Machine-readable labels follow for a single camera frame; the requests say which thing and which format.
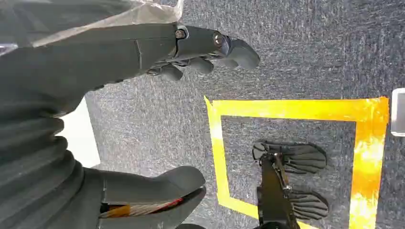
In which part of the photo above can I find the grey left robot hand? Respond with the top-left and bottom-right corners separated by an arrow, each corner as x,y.
0,22 -> 261,229

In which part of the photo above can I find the translucent plastic sheet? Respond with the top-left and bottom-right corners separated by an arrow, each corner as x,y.
32,0 -> 185,48

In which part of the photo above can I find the white panel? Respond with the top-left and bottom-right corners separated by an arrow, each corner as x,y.
55,97 -> 102,169

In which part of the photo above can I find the ribbed grey left arm sleeve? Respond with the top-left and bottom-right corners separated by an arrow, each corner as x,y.
0,94 -> 85,229

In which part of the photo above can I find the black robot leg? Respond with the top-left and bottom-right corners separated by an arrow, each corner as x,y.
256,152 -> 302,229

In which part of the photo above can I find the black ribbed robot foot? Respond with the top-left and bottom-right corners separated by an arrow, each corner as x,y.
252,141 -> 328,175
286,189 -> 330,221

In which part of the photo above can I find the yellow floor tape square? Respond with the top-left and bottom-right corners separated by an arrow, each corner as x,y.
204,95 -> 390,229

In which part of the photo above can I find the white box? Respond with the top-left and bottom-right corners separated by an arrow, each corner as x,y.
391,88 -> 405,137

